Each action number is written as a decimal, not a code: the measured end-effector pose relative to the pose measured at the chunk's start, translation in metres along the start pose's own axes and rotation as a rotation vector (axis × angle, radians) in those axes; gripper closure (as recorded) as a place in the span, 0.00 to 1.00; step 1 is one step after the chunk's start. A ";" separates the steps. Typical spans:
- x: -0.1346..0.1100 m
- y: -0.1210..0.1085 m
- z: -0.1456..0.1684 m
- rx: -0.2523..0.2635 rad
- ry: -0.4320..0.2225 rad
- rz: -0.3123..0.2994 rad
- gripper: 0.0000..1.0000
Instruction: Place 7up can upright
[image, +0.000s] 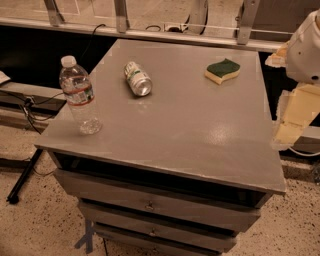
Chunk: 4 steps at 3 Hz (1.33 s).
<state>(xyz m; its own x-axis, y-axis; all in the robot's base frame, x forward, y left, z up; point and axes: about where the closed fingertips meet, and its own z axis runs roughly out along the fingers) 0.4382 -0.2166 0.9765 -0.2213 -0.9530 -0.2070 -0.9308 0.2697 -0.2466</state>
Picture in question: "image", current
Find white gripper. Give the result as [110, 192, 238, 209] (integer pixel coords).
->
[265, 9, 320, 146]

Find green and yellow sponge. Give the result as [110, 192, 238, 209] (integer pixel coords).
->
[204, 58, 240, 85]

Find grey drawer cabinet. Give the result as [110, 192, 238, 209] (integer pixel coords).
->
[37, 40, 285, 256]

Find clear plastic water bottle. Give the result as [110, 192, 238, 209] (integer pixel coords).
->
[59, 55, 102, 134]

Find black tripod leg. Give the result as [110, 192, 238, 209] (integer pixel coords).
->
[7, 149, 42, 205]

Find white cable on right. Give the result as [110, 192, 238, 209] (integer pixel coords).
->
[288, 146, 320, 158]

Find black cable on left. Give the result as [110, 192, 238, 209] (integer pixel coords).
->
[0, 89, 66, 135]

